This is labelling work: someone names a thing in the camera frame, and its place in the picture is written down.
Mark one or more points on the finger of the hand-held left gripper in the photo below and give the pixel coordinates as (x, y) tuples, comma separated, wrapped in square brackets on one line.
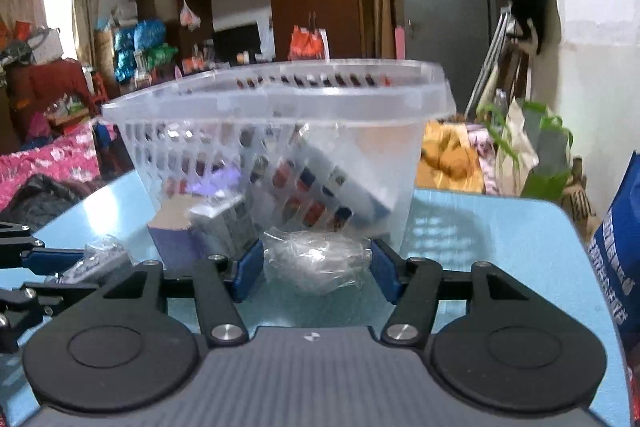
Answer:
[(55, 293), (50, 258)]

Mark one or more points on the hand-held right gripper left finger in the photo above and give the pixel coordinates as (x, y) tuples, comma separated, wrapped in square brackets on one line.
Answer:
[(250, 271)]

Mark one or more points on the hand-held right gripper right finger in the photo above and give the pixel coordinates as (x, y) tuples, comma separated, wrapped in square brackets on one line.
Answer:
[(382, 269)]

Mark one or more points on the small clear packet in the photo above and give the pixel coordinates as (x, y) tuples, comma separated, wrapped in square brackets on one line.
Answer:
[(97, 257)]

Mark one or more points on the clear plastic bag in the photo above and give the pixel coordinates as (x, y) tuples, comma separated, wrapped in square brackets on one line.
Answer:
[(317, 259)]

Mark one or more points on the clear plastic laundry basket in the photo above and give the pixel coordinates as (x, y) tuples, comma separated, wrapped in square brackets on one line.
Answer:
[(280, 92)]

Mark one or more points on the dark cloth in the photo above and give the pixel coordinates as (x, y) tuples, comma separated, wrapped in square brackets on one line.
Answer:
[(40, 202)]

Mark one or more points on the purple box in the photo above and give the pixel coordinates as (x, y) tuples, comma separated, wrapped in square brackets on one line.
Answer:
[(170, 237)]

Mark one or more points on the pink floral bedsheet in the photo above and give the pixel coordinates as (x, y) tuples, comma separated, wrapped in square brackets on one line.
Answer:
[(45, 162)]

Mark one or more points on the white box with coloured squares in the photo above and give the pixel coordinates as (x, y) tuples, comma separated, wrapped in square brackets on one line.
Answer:
[(325, 182)]

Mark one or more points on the yellow patterned blanket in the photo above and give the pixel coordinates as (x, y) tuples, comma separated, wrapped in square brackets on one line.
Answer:
[(447, 157)]

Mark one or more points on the red cloth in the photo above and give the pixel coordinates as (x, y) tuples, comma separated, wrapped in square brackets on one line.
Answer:
[(45, 92)]

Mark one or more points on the white and green bag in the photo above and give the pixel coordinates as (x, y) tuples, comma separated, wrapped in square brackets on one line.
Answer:
[(530, 152)]

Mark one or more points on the pink strip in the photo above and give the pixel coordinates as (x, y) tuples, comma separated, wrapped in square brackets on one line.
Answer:
[(400, 43)]

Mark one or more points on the metal crutches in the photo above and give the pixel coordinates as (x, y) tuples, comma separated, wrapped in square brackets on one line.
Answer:
[(487, 67)]

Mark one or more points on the black television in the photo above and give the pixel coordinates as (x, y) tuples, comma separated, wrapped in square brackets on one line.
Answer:
[(237, 41)]

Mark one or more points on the shiny blue packages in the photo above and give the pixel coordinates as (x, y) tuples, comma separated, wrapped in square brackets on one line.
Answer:
[(145, 47)]

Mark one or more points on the blue shopping bag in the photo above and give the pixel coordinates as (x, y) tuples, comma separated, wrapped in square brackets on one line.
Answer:
[(617, 247)]

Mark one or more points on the orange and white plastic bag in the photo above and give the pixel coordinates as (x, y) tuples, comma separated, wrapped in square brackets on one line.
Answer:
[(307, 42)]

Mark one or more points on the beige curtain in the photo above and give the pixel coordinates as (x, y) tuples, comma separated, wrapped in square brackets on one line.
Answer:
[(87, 12)]

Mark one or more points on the small white plastic bag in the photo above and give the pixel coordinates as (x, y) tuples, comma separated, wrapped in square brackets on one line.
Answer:
[(189, 16)]

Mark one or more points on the wooden boards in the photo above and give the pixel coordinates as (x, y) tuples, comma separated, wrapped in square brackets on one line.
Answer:
[(375, 7)]

